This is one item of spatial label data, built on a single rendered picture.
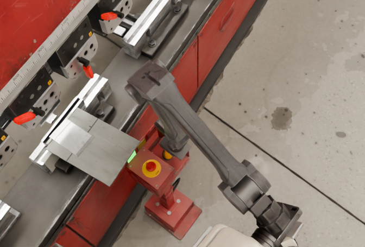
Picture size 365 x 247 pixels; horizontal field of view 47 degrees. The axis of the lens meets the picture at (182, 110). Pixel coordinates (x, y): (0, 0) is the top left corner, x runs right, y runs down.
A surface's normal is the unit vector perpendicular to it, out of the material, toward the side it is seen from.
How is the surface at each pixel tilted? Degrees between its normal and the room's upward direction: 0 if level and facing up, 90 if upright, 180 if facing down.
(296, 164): 0
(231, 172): 39
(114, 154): 0
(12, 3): 90
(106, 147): 0
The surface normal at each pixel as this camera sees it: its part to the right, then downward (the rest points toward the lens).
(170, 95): 0.30, 0.16
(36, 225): -0.04, -0.46
